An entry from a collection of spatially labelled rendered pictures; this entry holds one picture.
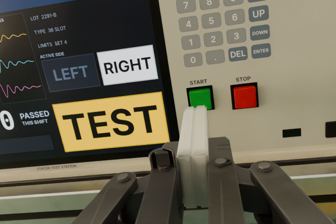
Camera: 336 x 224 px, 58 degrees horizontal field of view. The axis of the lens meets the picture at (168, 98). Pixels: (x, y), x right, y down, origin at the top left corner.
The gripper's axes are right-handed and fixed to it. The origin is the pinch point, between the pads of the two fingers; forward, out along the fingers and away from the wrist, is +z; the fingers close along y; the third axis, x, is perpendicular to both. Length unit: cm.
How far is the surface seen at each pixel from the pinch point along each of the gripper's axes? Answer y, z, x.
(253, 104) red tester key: 4.6, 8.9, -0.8
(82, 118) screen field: -11.1, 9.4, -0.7
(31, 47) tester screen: -14.1, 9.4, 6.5
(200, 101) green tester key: 0.1, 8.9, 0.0
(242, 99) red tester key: 3.7, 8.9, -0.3
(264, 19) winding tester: 5.9, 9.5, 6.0
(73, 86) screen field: -11.2, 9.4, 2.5
